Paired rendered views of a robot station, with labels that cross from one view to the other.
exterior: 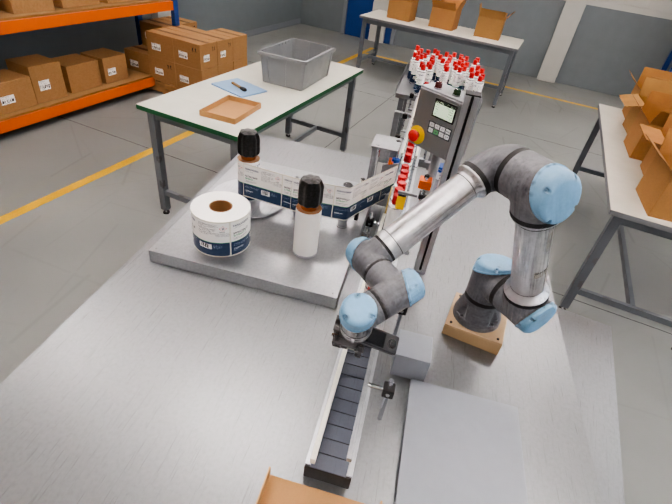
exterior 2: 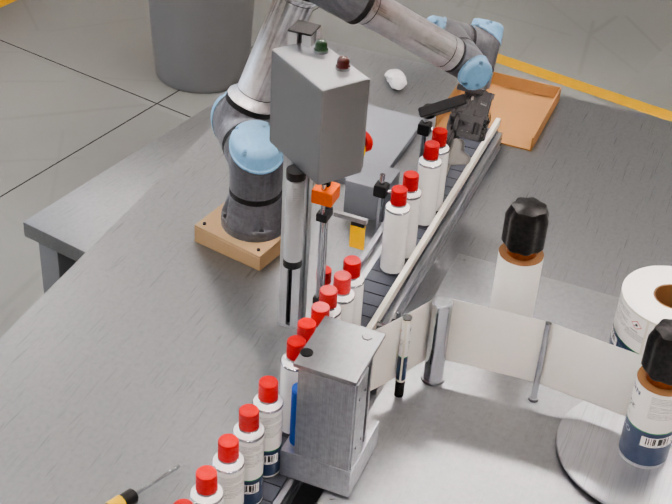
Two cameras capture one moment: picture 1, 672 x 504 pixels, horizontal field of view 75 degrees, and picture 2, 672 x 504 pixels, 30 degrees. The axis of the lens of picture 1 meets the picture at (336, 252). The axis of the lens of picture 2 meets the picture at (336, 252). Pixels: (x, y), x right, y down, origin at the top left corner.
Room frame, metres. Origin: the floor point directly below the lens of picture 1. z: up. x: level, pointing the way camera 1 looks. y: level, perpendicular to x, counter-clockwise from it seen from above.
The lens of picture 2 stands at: (3.27, 0.15, 2.48)
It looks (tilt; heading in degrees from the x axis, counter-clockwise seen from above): 36 degrees down; 192
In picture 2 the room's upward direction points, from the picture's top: 4 degrees clockwise
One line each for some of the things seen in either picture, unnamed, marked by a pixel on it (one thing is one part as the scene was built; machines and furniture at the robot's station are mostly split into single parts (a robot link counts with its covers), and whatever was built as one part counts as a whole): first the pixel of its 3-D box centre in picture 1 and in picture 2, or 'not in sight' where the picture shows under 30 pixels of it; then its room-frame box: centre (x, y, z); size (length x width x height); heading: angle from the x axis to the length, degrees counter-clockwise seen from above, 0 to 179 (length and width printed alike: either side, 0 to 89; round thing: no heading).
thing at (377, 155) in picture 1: (382, 171); (332, 406); (1.73, -0.15, 1.01); 0.14 x 0.13 x 0.26; 172
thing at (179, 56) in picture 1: (187, 59); not in sight; (5.27, 2.04, 0.32); 1.20 x 0.83 x 0.64; 69
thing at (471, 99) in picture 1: (442, 193); (297, 186); (1.32, -0.33, 1.17); 0.04 x 0.04 x 0.67; 82
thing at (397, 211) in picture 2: not in sight; (395, 229); (1.15, -0.15, 0.98); 0.05 x 0.05 x 0.20
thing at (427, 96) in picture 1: (442, 121); (318, 110); (1.40, -0.27, 1.38); 0.17 x 0.10 x 0.19; 47
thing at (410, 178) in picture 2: not in sight; (407, 214); (1.08, -0.14, 0.98); 0.05 x 0.05 x 0.20
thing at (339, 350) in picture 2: (386, 142); (339, 349); (1.73, -0.14, 1.14); 0.14 x 0.11 x 0.01; 172
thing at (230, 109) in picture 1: (231, 108); not in sight; (2.68, 0.78, 0.82); 0.34 x 0.24 x 0.04; 166
